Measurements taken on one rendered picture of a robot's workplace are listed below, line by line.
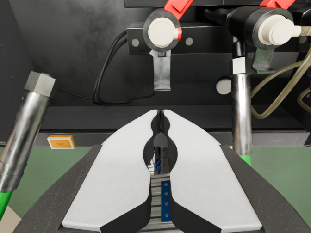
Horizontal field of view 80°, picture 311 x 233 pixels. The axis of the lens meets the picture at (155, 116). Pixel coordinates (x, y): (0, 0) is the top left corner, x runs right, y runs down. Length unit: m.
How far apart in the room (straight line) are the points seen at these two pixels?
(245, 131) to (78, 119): 0.39
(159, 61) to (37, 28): 0.39
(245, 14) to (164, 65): 0.08
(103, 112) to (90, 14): 0.22
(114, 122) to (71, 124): 0.10
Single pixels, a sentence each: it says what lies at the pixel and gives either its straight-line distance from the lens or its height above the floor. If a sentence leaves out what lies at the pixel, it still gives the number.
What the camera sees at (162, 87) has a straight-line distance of 0.16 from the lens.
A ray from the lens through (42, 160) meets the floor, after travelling 2.13.
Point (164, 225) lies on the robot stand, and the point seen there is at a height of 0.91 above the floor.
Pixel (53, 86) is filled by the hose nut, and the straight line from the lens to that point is 0.18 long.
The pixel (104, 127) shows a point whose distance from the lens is 0.44.
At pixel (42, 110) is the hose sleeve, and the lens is 0.18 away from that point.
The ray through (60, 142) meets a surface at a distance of 0.45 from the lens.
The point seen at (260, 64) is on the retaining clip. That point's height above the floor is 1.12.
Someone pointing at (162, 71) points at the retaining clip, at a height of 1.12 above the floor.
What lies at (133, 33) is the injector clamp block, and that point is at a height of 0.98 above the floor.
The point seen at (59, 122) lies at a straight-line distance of 0.50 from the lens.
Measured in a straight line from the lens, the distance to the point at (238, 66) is 0.21.
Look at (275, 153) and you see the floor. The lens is 2.02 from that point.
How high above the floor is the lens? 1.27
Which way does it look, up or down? 58 degrees down
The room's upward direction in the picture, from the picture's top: 177 degrees counter-clockwise
